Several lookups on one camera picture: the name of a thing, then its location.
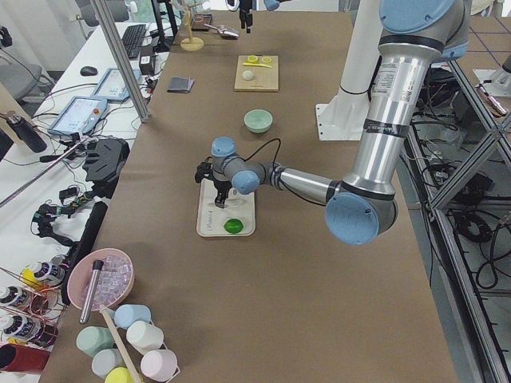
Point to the folded grey cloth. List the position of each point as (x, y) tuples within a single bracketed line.
[(180, 85)]

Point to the teach pendant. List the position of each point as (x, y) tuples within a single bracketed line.
[(79, 116), (111, 86)]

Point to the beige rabbit tray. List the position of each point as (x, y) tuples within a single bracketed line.
[(211, 219)]

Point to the metal tube in bowl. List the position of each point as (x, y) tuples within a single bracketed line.
[(90, 294)]

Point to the bamboo cutting board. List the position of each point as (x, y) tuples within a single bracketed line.
[(265, 80)]

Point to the yellow cup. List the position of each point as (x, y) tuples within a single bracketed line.
[(119, 375)]

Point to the aluminium frame post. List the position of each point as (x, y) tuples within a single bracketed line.
[(108, 25)]

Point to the white steamed bun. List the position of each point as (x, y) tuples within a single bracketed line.
[(248, 75)]

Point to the green lime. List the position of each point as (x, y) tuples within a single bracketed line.
[(233, 226)]

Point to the blue cup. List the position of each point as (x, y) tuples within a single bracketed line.
[(127, 314)]

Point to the black tray with glasses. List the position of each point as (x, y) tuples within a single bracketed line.
[(200, 22)]

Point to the grey cup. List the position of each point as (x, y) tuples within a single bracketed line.
[(105, 361)]

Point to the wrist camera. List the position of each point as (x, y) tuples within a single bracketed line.
[(203, 172)]

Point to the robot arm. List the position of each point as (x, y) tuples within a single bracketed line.
[(361, 206), (270, 5)]

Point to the light green bowl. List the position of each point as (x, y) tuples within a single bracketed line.
[(258, 120)]

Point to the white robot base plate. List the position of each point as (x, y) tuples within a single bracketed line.
[(343, 117)]

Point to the wooden mug tree stand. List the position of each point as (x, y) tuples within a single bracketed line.
[(188, 9)]

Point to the teach pendant near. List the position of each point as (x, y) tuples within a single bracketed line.
[(79, 116)]

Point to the white cup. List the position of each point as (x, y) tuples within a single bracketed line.
[(144, 337)]

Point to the pink bowl with ice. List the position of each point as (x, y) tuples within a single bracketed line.
[(115, 281)]

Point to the black water bottle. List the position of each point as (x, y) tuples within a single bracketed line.
[(25, 131)]

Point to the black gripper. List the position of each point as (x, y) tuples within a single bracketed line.
[(219, 187), (244, 9)]

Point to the green cup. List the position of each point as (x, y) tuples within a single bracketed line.
[(93, 339)]

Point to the metal scoop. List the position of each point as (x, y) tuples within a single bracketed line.
[(224, 31)]

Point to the yellow plastic knife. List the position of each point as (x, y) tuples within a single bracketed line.
[(253, 64)]

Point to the pink cup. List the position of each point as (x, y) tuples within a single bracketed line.
[(160, 365)]

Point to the black computer mouse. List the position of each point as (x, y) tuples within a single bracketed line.
[(88, 71)]

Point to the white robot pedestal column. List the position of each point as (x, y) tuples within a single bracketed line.
[(363, 54)]

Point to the teach pendant far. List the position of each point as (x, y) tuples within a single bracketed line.
[(111, 86)]

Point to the black keyboard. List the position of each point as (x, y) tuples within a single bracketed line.
[(132, 39)]

